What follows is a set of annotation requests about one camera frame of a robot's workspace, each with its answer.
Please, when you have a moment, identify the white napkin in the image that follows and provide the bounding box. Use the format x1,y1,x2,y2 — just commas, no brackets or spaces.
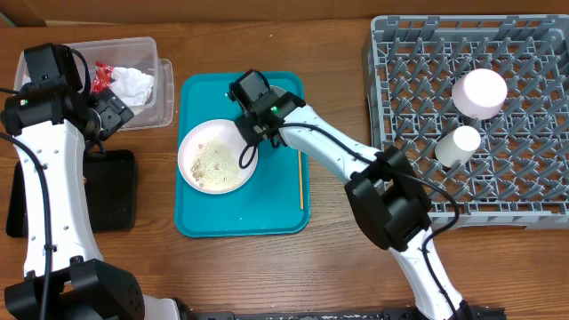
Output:
109,67,155,107

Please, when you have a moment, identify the red snack wrapper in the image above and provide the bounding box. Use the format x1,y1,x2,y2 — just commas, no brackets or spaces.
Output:
91,61,114,92

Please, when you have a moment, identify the large white plate with crumbs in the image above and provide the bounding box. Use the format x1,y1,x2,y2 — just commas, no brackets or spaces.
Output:
177,119,259,195

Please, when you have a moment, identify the white cup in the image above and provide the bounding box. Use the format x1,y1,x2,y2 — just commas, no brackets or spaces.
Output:
435,125,481,167

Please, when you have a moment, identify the small white bowl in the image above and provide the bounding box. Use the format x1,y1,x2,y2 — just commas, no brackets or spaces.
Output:
452,68,508,120

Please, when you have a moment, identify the grey saucer bowl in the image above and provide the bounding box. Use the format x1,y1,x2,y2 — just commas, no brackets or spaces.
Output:
270,85,287,97

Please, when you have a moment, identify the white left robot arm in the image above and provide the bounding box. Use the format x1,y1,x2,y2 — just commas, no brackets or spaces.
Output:
1,44,191,320

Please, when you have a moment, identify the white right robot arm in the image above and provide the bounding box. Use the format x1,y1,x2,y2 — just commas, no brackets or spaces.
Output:
228,69,473,319

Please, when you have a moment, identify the grey dishwasher rack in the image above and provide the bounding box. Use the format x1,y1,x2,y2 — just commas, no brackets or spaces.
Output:
362,14,568,229

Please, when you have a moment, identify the wooden chopstick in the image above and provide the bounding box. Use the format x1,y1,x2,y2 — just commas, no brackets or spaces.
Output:
297,151,304,211

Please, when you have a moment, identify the clear plastic bin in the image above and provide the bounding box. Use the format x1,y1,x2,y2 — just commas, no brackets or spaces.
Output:
12,36,175,132

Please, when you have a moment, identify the black tray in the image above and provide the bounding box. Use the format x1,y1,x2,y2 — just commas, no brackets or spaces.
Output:
6,149,138,238

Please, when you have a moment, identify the teal plastic tray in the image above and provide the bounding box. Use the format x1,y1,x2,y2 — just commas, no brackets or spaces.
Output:
174,73,310,238

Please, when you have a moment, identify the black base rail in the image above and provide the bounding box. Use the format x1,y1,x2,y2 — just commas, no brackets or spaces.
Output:
190,307,508,320

